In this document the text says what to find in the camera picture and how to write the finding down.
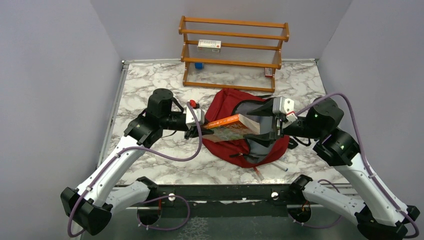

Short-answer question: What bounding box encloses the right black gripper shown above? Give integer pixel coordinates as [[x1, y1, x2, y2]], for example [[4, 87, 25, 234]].
[[243, 96, 324, 147]]

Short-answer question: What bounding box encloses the orange green children's book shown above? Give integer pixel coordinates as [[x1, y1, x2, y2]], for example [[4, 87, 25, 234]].
[[202, 114, 260, 143]]

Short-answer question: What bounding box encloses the red student backpack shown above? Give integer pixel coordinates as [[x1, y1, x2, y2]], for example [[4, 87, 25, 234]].
[[202, 88, 291, 168]]

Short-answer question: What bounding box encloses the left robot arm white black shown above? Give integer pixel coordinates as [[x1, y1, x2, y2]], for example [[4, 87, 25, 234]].
[[60, 88, 205, 238]]

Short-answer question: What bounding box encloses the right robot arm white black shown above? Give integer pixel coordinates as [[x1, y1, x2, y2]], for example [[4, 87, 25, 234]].
[[246, 94, 420, 240]]

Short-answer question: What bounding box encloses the clear pen blue cap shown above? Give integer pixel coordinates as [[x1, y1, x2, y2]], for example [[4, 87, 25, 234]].
[[272, 162, 288, 172]]

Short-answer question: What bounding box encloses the red pen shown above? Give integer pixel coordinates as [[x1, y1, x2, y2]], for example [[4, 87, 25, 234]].
[[253, 167, 265, 181]]

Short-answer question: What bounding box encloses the small red white box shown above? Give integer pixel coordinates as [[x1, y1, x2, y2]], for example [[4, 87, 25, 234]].
[[264, 67, 274, 78]]

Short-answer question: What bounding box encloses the small blue cube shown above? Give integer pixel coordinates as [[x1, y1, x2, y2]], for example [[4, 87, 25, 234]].
[[194, 62, 204, 70]]

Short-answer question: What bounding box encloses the wooden three-tier shelf rack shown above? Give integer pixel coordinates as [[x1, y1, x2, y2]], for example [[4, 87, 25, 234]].
[[178, 16, 290, 93]]

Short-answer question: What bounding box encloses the white box on shelf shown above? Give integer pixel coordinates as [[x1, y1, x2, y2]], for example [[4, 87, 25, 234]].
[[197, 39, 222, 53]]

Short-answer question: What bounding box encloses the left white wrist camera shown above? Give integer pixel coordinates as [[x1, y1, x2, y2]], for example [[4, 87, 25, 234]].
[[185, 99, 205, 129]]

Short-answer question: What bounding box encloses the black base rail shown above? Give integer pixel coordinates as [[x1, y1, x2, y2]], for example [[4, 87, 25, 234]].
[[131, 184, 306, 218]]

